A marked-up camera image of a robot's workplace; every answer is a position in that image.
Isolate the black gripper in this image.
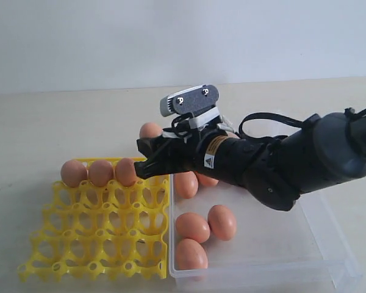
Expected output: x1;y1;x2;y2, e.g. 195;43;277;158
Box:
134;128;247;183

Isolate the brown egg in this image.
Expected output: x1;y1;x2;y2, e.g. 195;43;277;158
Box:
175;212;210;244
174;172;198;199
60;160;88;188
196;173;219;187
88;159;113;187
207;204;237;241
139;122;163;138
176;238;208;270
115;157;137;187

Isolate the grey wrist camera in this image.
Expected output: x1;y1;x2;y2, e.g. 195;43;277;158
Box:
160;85;220;117

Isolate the clear plastic container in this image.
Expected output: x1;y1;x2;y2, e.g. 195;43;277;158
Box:
169;183;362;292

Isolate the black cable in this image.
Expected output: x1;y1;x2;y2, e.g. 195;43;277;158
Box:
238;112;303;138

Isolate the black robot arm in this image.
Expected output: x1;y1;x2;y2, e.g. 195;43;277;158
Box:
134;108;366;211

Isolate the yellow plastic egg tray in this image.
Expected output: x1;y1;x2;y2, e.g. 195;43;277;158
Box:
17;175;171;281

